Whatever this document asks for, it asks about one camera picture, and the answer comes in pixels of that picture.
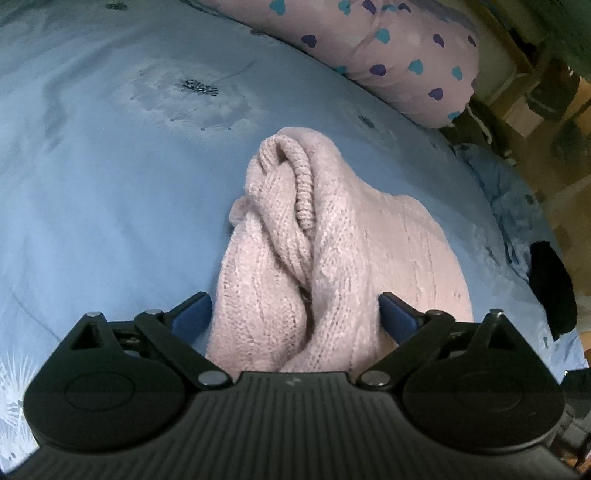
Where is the blue floral pillow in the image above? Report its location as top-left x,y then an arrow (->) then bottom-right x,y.
455,143 -> 561,282

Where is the wooden bed headboard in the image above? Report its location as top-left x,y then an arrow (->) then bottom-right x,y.
462,0 -> 555,121

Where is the black cloth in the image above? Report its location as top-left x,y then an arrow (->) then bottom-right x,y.
529,240 -> 579,340

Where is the teal printed cloth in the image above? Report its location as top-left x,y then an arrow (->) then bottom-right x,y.
545,0 -> 591,81

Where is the pink heart print quilt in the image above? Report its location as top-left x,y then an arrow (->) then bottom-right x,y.
198,0 -> 481,130

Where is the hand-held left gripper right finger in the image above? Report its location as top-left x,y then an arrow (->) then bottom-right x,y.
358,292 -> 532,388

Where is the blue floral bed sheet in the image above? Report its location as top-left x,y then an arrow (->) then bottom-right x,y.
0,0 -> 589,468

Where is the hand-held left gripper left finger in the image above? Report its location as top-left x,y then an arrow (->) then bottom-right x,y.
67,292 -> 233,388

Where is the pink knitted cardigan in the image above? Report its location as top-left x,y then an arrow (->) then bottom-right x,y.
205,126 -> 476,374

